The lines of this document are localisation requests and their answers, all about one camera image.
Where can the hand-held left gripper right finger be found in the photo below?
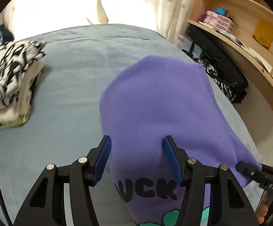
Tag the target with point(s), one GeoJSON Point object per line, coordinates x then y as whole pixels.
{"type": "Point", "coordinates": [173, 162]}

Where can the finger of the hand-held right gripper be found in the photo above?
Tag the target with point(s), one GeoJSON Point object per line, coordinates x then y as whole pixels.
{"type": "Point", "coordinates": [244, 168]}

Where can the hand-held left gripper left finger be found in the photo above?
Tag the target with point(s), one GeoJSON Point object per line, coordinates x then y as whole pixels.
{"type": "Point", "coordinates": [101, 162]}

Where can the purple zip hoodie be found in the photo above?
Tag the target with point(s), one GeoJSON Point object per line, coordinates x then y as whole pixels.
{"type": "Point", "coordinates": [162, 110]}

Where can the person's right hand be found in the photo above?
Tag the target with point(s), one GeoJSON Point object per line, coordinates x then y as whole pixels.
{"type": "Point", "coordinates": [263, 208]}

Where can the grey-blue bed blanket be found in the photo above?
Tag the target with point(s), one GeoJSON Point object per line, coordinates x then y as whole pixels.
{"type": "Point", "coordinates": [68, 87]}

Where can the black and white patterned cloth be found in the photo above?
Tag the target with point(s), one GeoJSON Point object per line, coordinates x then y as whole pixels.
{"type": "Point", "coordinates": [217, 80]}

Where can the pale green folded garment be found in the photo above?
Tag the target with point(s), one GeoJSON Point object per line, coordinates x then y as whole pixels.
{"type": "Point", "coordinates": [17, 122]}

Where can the cream folded garment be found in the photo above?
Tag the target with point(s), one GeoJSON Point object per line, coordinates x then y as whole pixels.
{"type": "Point", "coordinates": [11, 116]}

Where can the stack of papers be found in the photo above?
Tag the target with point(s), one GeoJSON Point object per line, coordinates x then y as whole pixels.
{"type": "Point", "coordinates": [256, 54]}

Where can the white cardboard box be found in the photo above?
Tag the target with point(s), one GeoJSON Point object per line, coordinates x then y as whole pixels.
{"type": "Point", "coordinates": [182, 42]}

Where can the black and white printed garment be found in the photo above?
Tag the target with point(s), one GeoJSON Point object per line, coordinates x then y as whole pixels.
{"type": "Point", "coordinates": [9, 75]}

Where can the yellow paper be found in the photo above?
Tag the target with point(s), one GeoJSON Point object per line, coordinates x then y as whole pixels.
{"type": "Point", "coordinates": [264, 34]}

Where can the stack of pink boxes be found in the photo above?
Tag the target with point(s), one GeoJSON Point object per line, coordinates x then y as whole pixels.
{"type": "Point", "coordinates": [218, 21]}

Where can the cream leaf-print curtain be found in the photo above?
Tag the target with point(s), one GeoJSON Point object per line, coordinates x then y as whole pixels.
{"type": "Point", "coordinates": [101, 4]}
{"type": "Point", "coordinates": [174, 9]}

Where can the wooden shelf unit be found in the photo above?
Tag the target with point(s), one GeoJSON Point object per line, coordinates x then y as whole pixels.
{"type": "Point", "coordinates": [244, 11]}

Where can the blue box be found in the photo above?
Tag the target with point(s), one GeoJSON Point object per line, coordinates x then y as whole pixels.
{"type": "Point", "coordinates": [221, 11]}

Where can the dark clothing pile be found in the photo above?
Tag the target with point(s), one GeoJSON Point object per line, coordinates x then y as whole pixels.
{"type": "Point", "coordinates": [7, 33]}

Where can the white sheer curtain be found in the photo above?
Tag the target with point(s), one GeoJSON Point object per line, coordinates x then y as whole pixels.
{"type": "Point", "coordinates": [56, 2]}

